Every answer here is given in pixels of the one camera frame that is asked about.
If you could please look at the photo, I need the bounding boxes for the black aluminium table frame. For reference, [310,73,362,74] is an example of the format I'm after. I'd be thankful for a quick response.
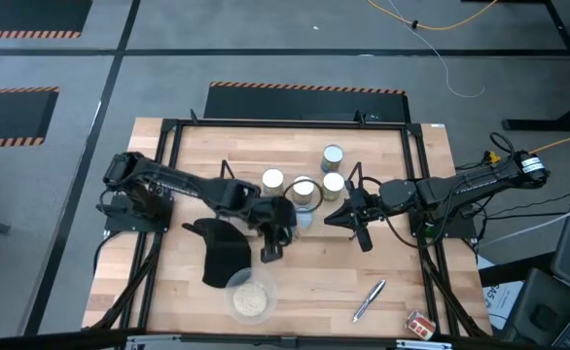
[83,110,493,350]

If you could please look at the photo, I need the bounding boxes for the tall can blue label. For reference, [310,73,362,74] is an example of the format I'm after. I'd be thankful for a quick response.
[320,144,345,174]

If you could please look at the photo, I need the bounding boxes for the white paper sheet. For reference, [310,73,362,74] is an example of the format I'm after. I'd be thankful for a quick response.
[477,255,524,332]

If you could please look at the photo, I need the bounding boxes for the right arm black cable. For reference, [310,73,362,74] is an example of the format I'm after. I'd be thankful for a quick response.
[386,131,516,249]

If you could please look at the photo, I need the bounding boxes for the peaches olive green can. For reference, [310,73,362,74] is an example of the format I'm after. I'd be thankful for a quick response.
[261,167,286,196]

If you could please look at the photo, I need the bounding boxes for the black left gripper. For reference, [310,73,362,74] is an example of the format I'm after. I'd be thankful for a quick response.
[245,193,299,264]

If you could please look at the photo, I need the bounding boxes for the black oven mitt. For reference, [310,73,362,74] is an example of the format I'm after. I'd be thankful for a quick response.
[180,217,253,289]

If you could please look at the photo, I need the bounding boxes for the small red box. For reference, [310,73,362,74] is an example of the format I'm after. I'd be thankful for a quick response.
[405,310,438,341]

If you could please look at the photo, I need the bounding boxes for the thin white cable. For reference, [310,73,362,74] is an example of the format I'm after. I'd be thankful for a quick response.
[386,0,487,99]

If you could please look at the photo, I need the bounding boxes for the black power cable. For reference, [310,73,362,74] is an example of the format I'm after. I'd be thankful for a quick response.
[474,192,570,223]

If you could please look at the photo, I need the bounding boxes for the black desk leg frame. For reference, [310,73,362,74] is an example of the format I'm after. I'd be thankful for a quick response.
[502,0,570,132]

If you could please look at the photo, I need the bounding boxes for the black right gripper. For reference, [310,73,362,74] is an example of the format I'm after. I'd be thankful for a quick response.
[324,178,388,254]

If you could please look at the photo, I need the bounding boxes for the yellow extension cable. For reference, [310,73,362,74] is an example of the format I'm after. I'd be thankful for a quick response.
[366,0,500,32]

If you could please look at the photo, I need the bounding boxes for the light grey cable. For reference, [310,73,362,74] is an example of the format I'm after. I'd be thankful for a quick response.
[479,208,570,249]

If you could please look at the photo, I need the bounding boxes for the black mat orange striped edge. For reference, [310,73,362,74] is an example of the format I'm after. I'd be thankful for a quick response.
[202,81,411,123]
[0,0,94,40]
[0,86,61,150]

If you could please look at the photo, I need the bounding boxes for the wooden shelf black metal frame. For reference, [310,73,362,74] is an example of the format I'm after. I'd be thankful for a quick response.
[215,158,368,242]

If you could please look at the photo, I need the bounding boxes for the clear plastic bowl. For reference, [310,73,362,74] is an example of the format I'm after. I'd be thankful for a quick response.
[224,265,279,326]

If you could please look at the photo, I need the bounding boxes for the white rice grains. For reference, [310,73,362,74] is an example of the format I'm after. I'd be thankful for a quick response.
[232,282,269,317]

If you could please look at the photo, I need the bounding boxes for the pears green can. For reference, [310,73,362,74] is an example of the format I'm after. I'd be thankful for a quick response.
[322,171,346,202]

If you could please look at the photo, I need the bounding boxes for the silver pen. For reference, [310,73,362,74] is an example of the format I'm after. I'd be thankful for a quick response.
[352,279,387,324]

